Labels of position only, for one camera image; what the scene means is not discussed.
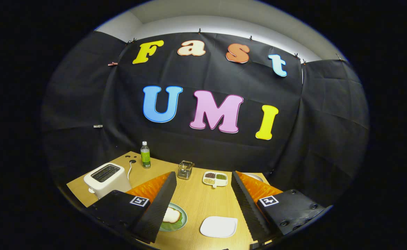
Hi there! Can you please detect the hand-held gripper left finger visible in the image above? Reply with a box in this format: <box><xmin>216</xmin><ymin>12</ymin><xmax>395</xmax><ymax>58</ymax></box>
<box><xmin>87</xmin><ymin>171</ymin><xmax>178</xmax><ymax>244</ymax></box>

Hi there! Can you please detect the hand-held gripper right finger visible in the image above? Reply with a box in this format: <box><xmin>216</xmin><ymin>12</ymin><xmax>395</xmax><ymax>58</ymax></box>
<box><xmin>231</xmin><ymin>170</ymin><xmax>332</xmax><ymax>243</ymax></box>

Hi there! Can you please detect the bread slice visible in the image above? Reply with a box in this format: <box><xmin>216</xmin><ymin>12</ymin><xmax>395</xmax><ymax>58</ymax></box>
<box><xmin>162</xmin><ymin>207</ymin><xmax>181</xmax><ymax>223</ymax></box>

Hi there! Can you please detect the green lettuce leaf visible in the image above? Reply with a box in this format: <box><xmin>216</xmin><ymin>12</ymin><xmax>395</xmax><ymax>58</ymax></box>
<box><xmin>160</xmin><ymin>208</ymin><xmax>183</xmax><ymax>231</ymax></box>

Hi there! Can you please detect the pale green round plate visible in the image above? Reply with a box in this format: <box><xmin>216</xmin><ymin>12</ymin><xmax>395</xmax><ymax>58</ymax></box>
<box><xmin>159</xmin><ymin>202</ymin><xmax>188</xmax><ymax>232</ymax></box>

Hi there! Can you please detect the white round meat plate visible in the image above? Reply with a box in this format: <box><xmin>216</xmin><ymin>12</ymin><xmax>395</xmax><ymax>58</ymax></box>
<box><xmin>243</xmin><ymin>173</ymin><xmax>265</xmax><ymax>183</ymax></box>

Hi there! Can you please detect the white square plate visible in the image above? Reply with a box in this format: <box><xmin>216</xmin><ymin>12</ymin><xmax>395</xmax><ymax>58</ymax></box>
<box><xmin>200</xmin><ymin>216</ymin><xmax>238</xmax><ymax>238</ymax></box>

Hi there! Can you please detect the white divided bean dish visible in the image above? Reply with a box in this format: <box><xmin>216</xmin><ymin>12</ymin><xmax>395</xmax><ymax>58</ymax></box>
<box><xmin>203</xmin><ymin>171</ymin><xmax>228</xmax><ymax>189</ymax></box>

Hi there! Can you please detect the green label plastic bottle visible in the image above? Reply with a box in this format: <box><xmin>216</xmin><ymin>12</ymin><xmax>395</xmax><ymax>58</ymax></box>
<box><xmin>140</xmin><ymin>141</ymin><xmax>151</xmax><ymax>169</ymax></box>

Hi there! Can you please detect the white toaster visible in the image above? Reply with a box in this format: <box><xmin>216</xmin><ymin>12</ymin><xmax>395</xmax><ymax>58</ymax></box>
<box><xmin>84</xmin><ymin>163</ymin><xmax>132</xmax><ymax>199</ymax></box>

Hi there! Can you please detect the black backdrop cloth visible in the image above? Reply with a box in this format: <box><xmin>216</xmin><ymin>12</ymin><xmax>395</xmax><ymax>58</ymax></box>
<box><xmin>41</xmin><ymin>31</ymin><xmax>369</xmax><ymax>209</ymax></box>

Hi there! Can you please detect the white toaster cable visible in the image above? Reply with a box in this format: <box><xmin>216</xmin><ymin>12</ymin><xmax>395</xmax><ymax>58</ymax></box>
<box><xmin>127</xmin><ymin>160</ymin><xmax>137</xmax><ymax>181</ymax></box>

